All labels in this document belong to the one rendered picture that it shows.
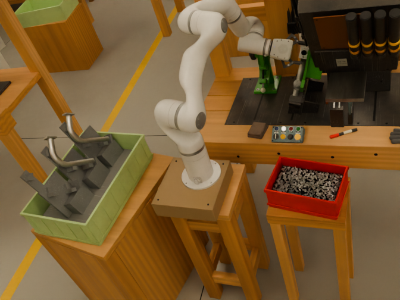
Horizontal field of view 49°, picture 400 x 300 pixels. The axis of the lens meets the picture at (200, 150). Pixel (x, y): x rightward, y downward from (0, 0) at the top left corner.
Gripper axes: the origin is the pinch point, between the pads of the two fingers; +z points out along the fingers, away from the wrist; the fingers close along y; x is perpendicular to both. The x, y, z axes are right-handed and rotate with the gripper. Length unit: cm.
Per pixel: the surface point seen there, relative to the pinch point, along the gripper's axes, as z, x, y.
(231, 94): -36, 36, -23
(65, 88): -259, 236, -38
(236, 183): -16, -12, -68
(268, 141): -6.4, -0.5, -45.3
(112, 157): -89, 8, -72
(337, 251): 36, -10, -87
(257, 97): -19.7, 27.2, -22.6
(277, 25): -16.8, 21.4, 16.4
